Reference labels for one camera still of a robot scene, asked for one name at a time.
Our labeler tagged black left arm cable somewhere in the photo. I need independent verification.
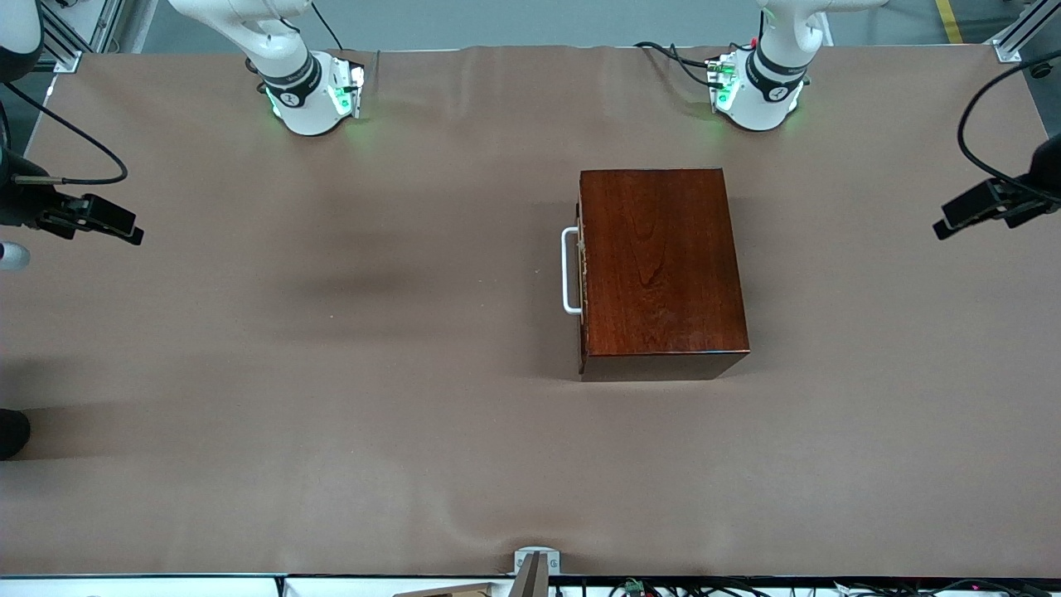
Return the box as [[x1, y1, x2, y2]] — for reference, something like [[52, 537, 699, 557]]
[[957, 50, 1061, 204]]

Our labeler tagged grey metal bracket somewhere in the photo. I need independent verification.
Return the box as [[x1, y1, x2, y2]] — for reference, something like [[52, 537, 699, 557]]
[[514, 547, 562, 575]]

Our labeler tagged brown table cover mat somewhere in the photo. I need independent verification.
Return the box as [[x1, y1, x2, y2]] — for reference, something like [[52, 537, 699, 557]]
[[0, 43, 1061, 579]]

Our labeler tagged brown wooden board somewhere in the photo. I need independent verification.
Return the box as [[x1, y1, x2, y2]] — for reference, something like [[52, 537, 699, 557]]
[[394, 583, 494, 597]]

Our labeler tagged wooden drawer with white handle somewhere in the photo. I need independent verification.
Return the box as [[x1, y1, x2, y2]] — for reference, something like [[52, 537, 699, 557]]
[[563, 199, 591, 374]]

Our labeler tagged dark brown wooden cabinet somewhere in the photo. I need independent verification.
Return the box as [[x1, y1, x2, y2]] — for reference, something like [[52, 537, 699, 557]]
[[578, 167, 752, 382]]

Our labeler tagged thin black base cable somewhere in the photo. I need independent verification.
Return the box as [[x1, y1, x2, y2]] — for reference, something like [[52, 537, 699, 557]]
[[311, 0, 347, 52]]

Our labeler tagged black round object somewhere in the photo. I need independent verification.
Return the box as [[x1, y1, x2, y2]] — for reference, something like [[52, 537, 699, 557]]
[[0, 409, 32, 461]]

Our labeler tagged grey metal post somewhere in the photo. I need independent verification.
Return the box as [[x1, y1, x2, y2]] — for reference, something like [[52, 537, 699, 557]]
[[508, 554, 550, 597]]

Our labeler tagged aluminium frame profile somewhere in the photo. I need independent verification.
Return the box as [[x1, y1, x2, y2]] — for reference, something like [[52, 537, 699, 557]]
[[33, 0, 125, 74], [991, 0, 1061, 64]]

